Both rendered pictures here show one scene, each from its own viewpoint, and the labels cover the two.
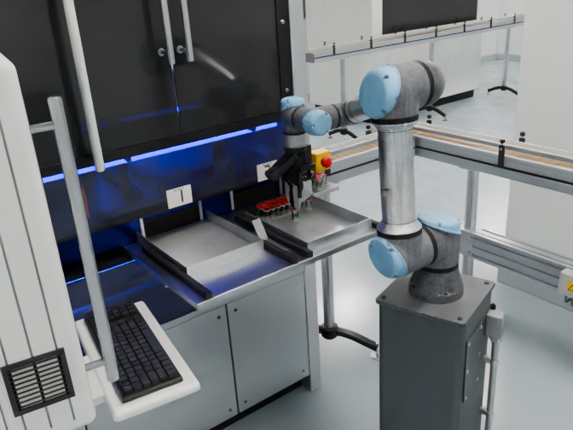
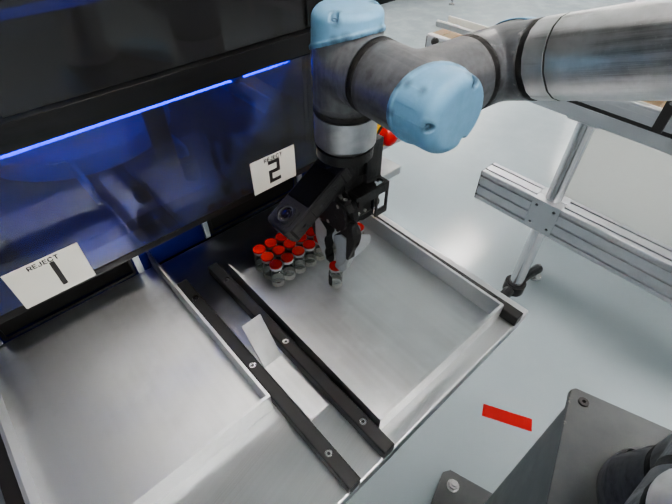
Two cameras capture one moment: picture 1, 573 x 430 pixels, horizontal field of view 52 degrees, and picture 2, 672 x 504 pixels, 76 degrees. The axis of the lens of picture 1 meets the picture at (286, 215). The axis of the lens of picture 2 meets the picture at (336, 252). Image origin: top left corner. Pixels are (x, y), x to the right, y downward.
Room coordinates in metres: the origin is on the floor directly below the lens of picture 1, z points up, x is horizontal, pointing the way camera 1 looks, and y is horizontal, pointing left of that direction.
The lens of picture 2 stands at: (1.36, 0.02, 1.42)
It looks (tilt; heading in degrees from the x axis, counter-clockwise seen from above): 45 degrees down; 354
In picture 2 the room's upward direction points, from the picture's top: straight up
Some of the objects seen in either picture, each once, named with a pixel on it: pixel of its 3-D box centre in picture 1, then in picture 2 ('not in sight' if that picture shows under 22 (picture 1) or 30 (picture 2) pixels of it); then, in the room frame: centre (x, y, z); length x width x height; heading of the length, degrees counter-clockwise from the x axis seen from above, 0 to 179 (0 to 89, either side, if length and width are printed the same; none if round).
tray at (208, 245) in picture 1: (198, 240); (116, 374); (1.68, 0.28, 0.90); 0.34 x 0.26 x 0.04; 36
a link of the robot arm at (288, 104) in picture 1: (293, 115); (348, 61); (1.82, -0.04, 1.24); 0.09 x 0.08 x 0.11; 31
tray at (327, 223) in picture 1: (306, 219); (359, 290); (1.79, -0.06, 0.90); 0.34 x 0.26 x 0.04; 35
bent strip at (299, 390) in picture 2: (269, 234); (284, 364); (1.66, 0.06, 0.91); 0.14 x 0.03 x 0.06; 36
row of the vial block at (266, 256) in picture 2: (282, 206); (306, 243); (1.89, 0.01, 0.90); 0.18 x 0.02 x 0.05; 125
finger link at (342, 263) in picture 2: (303, 196); (355, 247); (1.81, -0.06, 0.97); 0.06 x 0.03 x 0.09; 125
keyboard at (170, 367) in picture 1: (129, 345); not in sight; (1.26, 0.41, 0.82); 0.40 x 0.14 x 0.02; 28
